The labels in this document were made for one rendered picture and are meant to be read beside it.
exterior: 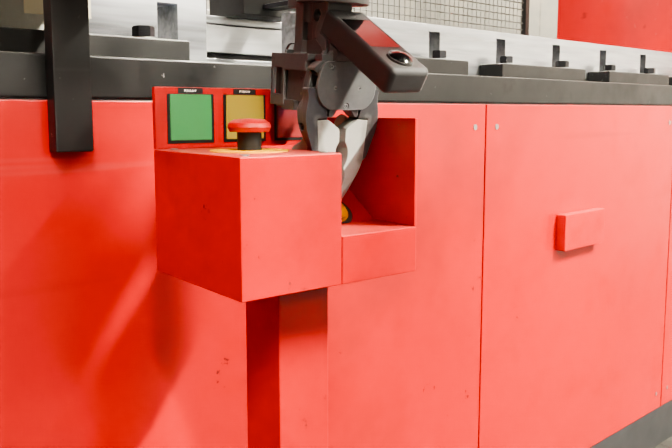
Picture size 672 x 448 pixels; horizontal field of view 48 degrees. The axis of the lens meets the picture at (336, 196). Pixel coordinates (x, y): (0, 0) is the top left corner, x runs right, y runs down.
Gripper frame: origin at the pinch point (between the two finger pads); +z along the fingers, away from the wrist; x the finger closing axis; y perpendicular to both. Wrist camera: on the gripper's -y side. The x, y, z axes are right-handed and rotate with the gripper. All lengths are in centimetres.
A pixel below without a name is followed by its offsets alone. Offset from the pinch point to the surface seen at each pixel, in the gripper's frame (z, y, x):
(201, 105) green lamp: -8.2, 9.5, 10.1
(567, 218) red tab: 14, 23, -76
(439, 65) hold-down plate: -13, 32, -47
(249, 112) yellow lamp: -7.5, 9.4, 4.5
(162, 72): -11.0, 22.1, 8.2
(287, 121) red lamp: -6.6, 9.3, -0.3
